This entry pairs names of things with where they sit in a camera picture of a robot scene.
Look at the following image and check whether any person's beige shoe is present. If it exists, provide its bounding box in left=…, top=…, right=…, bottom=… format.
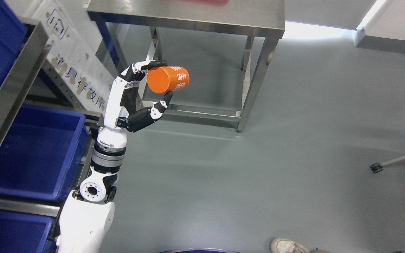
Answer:
left=270, top=238, right=310, bottom=253

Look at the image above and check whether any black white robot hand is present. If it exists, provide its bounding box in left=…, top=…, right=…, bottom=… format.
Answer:
left=97, top=60, right=173, bottom=151

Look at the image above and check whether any blue bin far left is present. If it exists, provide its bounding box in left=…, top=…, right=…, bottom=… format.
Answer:
left=0, top=210, right=57, bottom=253

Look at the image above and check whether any orange cylindrical capacitor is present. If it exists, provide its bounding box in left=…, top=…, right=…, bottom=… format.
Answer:
left=146, top=67, right=190, bottom=93

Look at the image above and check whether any stainless steel table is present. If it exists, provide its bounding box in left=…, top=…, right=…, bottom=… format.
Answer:
left=86, top=0, right=285, bottom=132

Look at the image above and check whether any red plastic tray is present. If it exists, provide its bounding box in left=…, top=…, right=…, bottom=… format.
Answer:
left=189, top=0, right=229, bottom=6

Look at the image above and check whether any white sign board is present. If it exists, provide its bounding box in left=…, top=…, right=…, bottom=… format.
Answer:
left=7, top=0, right=114, bottom=112

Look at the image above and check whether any grey pole with wheel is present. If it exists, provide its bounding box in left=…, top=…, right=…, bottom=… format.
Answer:
left=369, top=155, right=405, bottom=174

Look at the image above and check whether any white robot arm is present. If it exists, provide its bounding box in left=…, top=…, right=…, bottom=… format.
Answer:
left=56, top=143, right=126, bottom=253

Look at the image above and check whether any blue bin lower left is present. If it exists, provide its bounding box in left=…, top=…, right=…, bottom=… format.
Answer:
left=0, top=104, right=88, bottom=203

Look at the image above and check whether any steel shelf rack frame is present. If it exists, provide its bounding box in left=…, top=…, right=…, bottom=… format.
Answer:
left=0, top=17, right=102, bottom=217

